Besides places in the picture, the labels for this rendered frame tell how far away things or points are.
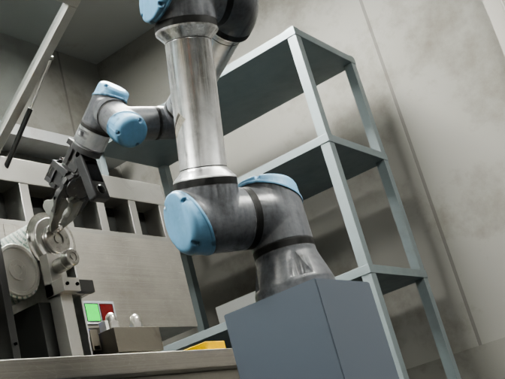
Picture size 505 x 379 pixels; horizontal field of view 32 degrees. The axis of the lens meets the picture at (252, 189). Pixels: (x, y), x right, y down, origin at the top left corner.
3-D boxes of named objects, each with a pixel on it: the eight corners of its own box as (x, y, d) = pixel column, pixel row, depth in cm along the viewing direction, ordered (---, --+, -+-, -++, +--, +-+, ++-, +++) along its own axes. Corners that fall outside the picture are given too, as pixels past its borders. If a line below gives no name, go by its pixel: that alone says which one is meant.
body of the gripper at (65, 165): (66, 186, 206) (86, 140, 204) (87, 202, 202) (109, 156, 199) (41, 181, 200) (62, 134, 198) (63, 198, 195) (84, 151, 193)
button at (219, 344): (207, 351, 189) (205, 341, 190) (184, 361, 193) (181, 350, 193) (227, 350, 195) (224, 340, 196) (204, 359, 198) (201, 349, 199)
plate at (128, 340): (119, 352, 201) (113, 326, 203) (7, 398, 220) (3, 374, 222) (164, 350, 214) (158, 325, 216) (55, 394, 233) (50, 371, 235)
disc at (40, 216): (34, 271, 195) (21, 209, 199) (32, 271, 195) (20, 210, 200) (82, 272, 207) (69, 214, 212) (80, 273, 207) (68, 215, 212)
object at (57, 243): (61, 259, 200) (40, 234, 198) (55, 262, 201) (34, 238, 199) (75, 241, 206) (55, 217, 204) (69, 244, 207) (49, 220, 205)
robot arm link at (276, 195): (326, 232, 160) (306, 165, 164) (264, 239, 153) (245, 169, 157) (294, 255, 170) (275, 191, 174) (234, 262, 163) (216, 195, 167)
